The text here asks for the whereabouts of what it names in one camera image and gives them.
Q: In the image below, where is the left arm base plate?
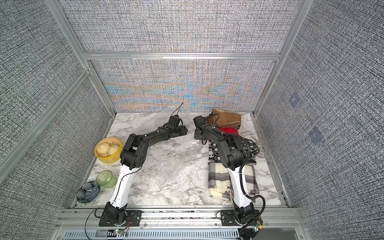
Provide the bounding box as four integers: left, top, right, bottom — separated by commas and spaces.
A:
99, 210, 143, 227

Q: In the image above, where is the yellow-rimmed bamboo steamer basket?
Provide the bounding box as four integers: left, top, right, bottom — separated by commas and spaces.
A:
94, 137, 123, 164

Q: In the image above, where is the cream grey plaid scarf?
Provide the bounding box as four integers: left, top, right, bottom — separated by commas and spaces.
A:
208, 162, 260, 200

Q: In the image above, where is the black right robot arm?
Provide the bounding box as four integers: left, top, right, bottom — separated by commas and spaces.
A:
195, 124, 266, 234

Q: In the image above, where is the aluminium front rail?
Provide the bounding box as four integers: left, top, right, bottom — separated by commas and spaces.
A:
55, 206, 307, 230

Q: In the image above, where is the right white steamed bun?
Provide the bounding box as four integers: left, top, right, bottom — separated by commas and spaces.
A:
108, 145, 120, 156

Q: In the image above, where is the brown fringed scarf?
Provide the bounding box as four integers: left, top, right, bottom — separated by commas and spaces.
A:
205, 108, 242, 131

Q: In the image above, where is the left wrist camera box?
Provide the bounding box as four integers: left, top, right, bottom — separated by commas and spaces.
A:
166, 115, 184, 129

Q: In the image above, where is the black white knitted scarf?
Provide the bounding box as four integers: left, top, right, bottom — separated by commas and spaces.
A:
208, 139, 260, 165

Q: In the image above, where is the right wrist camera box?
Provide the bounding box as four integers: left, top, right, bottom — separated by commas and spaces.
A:
193, 116, 206, 129

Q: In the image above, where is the red knitted scarf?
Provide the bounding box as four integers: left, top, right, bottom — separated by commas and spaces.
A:
217, 128, 239, 135

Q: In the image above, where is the left white steamed bun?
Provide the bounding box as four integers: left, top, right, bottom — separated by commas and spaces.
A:
96, 143, 111, 158

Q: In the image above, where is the white steamed bun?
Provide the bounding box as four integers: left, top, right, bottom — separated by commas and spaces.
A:
96, 143, 111, 158
108, 145, 120, 156

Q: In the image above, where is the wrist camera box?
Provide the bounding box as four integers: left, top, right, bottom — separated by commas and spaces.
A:
166, 115, 184, 129
193, 116, 206, 129

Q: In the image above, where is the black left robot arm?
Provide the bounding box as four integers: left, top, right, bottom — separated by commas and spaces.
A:
99, 124, 188, 227

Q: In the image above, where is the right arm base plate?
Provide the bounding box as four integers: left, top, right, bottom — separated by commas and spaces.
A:
218, 209, 259, 226

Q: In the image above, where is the green glass bowl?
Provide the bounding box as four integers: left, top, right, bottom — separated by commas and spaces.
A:
96, 170, 117, 189

